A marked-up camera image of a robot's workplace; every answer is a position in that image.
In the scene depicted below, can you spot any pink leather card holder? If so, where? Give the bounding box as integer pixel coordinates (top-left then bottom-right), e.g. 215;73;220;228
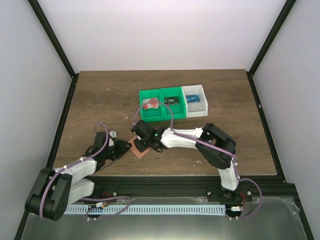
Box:
127;136;151;160

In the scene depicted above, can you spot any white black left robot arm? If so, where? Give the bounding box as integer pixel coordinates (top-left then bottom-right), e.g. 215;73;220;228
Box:
24;131;132;221

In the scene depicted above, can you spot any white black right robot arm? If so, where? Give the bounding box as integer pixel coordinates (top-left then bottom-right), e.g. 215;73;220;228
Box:
131;120;243;201

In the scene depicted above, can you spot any red and white card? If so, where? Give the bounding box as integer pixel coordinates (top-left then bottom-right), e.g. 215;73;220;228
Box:
142;97;159;110

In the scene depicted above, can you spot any dark green card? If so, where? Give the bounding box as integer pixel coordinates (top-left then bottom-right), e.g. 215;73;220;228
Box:
164;96;180;105

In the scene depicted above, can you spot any blue card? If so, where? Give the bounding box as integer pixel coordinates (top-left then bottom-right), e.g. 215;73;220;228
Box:
185;94;201;103

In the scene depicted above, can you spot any left green plastic bin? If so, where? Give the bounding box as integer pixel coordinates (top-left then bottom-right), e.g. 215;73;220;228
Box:
139;88;164;123

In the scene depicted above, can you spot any green plastic bin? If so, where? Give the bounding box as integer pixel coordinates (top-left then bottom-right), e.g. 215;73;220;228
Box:
160;86;186;119
139;88;164;123

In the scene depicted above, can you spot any middle green plastic bin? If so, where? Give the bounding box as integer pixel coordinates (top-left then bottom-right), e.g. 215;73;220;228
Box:
160;86;186;119

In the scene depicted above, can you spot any white plastic bin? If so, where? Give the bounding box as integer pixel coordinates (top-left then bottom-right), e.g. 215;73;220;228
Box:
181;84;209;118

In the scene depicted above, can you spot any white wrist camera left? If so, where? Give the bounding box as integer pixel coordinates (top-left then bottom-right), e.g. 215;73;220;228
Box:
108;130;117;138

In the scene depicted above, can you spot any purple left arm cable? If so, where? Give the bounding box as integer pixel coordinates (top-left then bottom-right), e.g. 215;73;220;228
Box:
39;122;132;222

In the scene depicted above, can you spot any light blue cable duct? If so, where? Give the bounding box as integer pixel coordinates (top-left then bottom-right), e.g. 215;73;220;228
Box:
65;204;226;216

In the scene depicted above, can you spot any black front frame rail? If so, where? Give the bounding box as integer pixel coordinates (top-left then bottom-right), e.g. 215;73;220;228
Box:
87;175;298;199

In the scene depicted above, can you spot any black frame post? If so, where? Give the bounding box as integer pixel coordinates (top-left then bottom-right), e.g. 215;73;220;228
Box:
26;0;77;78
249;0;298;75

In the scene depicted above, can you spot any right black frame post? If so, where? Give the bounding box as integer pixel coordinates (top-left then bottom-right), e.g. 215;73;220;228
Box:
249;0;298;75

